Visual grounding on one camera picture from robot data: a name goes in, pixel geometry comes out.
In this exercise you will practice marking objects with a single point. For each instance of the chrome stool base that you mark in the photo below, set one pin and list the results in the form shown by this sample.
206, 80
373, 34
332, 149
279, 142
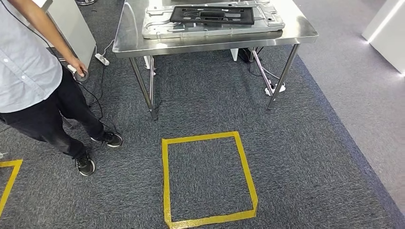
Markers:
85, 2

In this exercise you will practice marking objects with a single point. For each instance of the person's forearm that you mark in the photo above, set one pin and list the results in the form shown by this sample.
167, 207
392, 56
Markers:
44, 28

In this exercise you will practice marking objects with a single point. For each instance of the person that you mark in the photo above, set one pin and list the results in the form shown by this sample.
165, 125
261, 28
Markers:
28, 79

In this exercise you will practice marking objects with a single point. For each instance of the person's hand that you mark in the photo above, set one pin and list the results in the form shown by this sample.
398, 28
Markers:
77, 64

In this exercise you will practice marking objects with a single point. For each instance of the white panel desk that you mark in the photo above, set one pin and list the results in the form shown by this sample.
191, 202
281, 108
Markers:
76, 31

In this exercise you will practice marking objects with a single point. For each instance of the black plastic plate holder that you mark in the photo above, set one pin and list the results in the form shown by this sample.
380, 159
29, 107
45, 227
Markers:
180, 17

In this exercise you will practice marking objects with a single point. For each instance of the grey tape roll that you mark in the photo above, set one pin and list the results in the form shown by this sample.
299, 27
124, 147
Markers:
84, 79

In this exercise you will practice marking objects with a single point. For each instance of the white power plug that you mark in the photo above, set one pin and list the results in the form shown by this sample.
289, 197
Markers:
102, 59

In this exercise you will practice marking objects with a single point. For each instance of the stamped sheet metal panel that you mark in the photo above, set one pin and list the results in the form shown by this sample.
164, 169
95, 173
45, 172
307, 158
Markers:
158, 31

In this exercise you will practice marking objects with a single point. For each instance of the steel workbench table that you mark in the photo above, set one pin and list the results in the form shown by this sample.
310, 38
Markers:
133, 41

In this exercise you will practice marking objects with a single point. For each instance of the white power strip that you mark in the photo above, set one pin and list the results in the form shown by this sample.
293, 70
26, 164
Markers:
278, 88

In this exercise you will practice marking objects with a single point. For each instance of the white lit plinth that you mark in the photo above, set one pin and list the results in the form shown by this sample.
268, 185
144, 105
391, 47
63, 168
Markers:
389, 34

